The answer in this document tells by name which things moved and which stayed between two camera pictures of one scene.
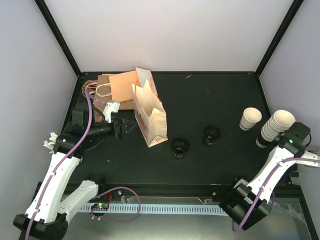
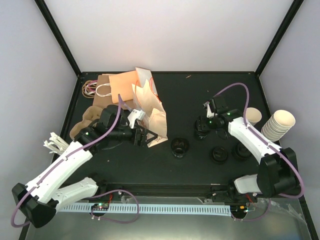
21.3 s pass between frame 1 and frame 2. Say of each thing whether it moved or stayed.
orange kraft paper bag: stayed
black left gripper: moved
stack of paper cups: stayed
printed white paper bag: stayed
